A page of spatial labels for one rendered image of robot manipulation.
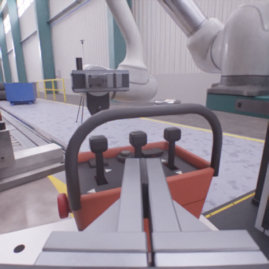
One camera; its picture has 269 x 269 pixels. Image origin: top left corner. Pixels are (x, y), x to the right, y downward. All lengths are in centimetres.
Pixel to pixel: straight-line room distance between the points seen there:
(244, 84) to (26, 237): 66
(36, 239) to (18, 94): 950
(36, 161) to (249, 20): 134
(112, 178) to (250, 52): 55
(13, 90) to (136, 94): 928
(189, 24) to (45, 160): 119
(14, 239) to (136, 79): 51
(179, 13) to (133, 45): 26
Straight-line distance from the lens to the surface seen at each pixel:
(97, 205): 22
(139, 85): 64
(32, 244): 37
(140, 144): 26
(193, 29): 85
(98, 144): 24
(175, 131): 28
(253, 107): 64
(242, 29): 69
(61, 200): 28
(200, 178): 27
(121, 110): 18
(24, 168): 143
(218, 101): 71
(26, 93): 974
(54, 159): 148
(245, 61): 67
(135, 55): 67
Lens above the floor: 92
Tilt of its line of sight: 16 degrees down
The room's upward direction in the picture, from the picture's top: 1 degrees counter-clockwise
